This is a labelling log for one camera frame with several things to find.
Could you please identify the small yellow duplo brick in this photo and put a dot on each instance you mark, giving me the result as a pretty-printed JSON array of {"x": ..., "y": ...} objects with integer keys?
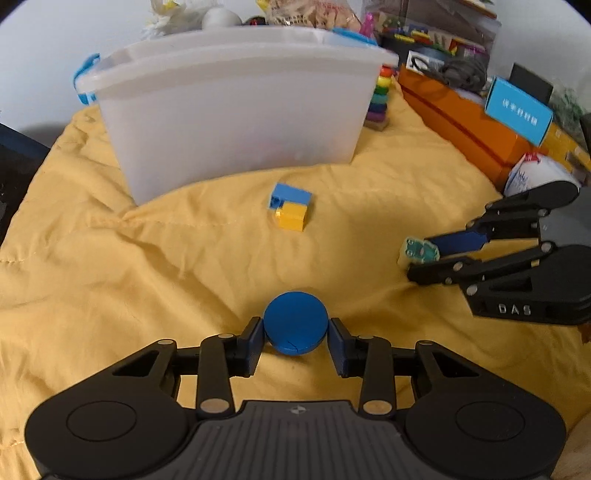
[{"x": 291, "y": 216}]

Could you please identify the white round pouch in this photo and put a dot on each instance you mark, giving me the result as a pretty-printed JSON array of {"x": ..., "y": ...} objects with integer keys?
[{"x": 534, "y": 170}]

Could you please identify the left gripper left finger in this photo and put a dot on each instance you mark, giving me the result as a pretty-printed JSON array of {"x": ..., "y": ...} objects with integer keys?
[{"x": 222, "y": 357}]

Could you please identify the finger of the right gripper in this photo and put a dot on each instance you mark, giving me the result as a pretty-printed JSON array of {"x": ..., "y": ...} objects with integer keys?
[
  {"x": 446, "y": 271},
  {"x": 454, "y": 243}
]

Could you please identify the green frog wooden block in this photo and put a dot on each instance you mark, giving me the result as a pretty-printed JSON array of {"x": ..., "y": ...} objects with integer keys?
[{"x": 415, "y": 251}]

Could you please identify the rainbow ring stacker toy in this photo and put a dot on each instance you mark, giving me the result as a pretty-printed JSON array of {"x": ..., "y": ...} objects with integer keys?
[{"x": 377, "y": 117}]

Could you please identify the blue yarn ball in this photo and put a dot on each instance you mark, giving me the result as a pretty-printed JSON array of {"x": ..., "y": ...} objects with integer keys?
[{"x": 295, "y": 323}]

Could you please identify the light blue cardboard box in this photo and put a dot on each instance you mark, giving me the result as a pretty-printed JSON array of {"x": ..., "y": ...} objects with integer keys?
[{"x": 518, "y": 111}]

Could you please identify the light blue duplo brick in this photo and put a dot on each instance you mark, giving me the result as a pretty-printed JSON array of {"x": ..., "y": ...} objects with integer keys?
[{"x": 283, "y": 193}]

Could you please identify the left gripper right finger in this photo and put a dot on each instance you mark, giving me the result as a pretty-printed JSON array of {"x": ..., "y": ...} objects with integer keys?
[{"x": 369, "y": 358}]

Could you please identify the long orange box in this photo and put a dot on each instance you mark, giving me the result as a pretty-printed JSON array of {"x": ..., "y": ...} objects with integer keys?
[{"x": 489, "y": 145}]

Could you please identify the yellow quilted cloth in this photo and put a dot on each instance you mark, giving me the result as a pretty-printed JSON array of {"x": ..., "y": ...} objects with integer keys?
[{"x": 88, "y": 278}]

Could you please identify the translucent white storage bin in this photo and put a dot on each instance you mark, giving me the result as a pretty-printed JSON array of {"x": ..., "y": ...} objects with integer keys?
[{"x": 205, "y": 104}]

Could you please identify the dark blue fabric bag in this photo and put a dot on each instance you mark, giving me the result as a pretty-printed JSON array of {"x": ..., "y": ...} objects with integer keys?
[{"x": 20, "y": 159}]

